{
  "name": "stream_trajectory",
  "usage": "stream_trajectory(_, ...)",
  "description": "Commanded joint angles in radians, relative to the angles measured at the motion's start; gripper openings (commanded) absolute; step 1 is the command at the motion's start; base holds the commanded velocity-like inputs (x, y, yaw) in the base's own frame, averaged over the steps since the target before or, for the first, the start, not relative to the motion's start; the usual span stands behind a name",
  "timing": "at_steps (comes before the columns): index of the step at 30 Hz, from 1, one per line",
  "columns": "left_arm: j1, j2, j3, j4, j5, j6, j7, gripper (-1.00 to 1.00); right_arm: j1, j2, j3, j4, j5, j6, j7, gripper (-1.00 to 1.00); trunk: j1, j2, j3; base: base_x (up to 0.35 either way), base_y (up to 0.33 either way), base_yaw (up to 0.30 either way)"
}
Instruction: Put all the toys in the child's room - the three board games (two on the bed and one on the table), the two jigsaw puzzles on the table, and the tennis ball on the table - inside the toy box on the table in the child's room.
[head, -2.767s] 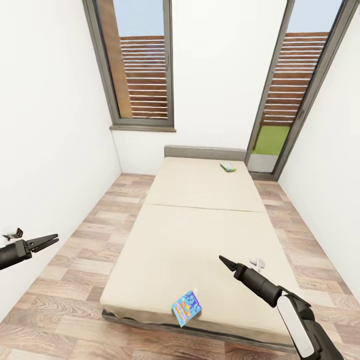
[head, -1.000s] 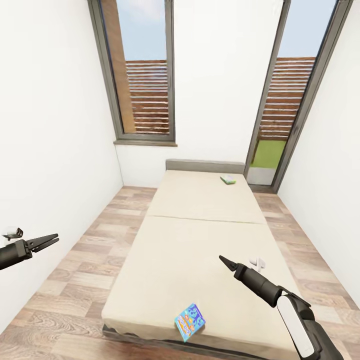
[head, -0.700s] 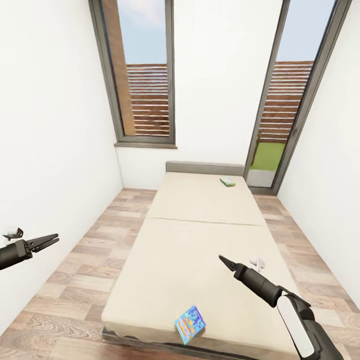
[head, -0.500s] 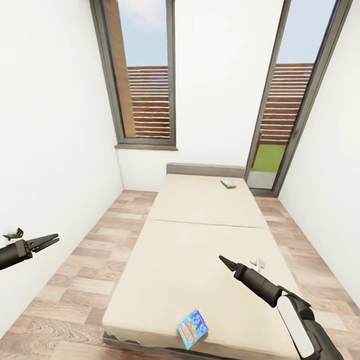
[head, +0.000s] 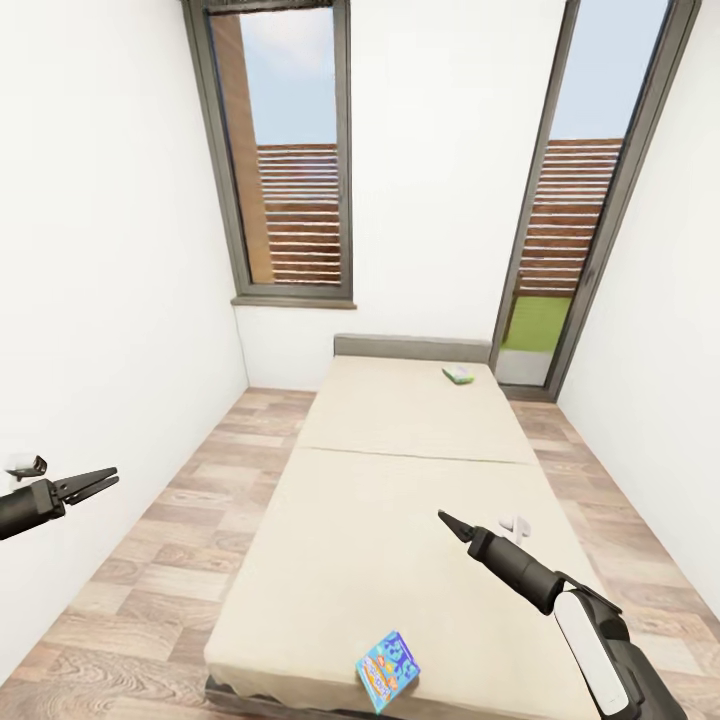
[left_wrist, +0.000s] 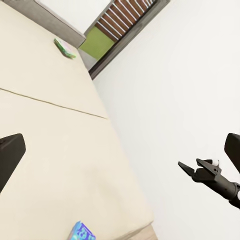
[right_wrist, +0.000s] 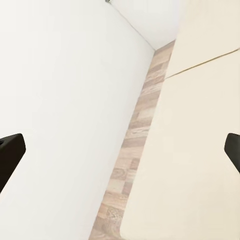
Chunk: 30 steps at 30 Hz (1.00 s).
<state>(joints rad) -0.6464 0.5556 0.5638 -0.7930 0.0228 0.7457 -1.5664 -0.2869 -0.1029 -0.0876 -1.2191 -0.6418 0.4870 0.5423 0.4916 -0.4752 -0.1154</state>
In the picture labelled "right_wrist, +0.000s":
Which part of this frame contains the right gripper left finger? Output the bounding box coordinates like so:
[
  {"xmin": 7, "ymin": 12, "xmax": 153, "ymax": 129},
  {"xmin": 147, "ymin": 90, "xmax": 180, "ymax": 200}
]
[{"xmin": 0, "ymin": 133, "xmax": 26, "ymax": 193}]

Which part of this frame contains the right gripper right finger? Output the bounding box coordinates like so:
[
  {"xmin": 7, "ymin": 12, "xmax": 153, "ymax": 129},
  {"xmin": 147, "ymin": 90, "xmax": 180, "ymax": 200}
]
[{"xmin": 224, "ymin": 133, "xmax": 240, "ymax": 173}]

